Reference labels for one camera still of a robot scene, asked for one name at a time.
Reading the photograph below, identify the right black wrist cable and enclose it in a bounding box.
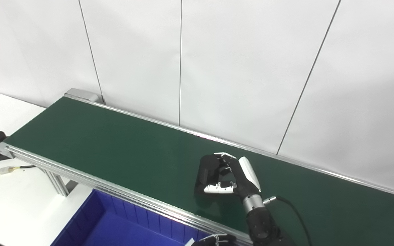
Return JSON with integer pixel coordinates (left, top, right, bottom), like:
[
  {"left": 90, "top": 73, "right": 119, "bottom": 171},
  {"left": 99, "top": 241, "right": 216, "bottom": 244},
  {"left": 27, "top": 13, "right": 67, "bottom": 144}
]
[{"left": 263, "top": 195, "right": 312, "bottom": 246}]

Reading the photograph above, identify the grey conveyor end housing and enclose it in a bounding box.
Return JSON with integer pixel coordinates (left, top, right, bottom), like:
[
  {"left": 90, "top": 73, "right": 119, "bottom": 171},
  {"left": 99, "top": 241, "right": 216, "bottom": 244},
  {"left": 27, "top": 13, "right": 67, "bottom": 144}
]
[{"left": 64, "top": 88, "right": 100, "bottom": 103}]

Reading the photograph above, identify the black cable with yellow connector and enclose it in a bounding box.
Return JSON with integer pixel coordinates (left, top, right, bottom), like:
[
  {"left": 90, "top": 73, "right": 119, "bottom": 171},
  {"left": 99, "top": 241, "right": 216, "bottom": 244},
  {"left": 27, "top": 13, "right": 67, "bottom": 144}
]
[{"left": 0, "top": 165, "right": 36, "bottom": 181}]

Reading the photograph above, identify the green conveyor belt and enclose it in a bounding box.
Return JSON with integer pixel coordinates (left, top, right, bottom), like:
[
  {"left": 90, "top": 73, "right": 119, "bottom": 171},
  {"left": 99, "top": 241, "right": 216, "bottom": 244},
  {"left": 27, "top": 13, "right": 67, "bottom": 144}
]
[{"left": 0, "top": 88, "right": 394, "bottom": 246}]

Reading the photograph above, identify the aluminium conveyor leg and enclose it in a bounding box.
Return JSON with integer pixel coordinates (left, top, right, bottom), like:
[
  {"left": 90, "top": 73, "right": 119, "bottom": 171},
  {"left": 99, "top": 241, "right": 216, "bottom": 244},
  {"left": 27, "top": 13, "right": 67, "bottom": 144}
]
[{"left": 43, "top": 169, "right": 69, "bottom": 197}]

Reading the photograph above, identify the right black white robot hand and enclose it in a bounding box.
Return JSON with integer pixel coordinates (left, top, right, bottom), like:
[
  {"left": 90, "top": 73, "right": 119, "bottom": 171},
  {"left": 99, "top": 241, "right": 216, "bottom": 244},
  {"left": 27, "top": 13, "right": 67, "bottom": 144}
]
[{"left": 204, "top": 152, "right": 262, "bottom": 200}]

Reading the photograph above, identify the blue plastic bin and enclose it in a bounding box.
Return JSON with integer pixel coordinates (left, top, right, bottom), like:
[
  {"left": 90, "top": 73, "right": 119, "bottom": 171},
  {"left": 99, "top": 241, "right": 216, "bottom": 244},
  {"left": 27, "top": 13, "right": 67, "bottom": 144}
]
[{"left": 50, "top": 189, "right": 218, "bottom": 246}]

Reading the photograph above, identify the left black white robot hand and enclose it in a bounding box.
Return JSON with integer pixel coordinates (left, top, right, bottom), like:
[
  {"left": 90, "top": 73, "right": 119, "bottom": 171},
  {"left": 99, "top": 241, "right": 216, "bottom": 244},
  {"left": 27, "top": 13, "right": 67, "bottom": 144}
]
[{"left": 185, "top": 234, "right": 237, "bottom": 246}]

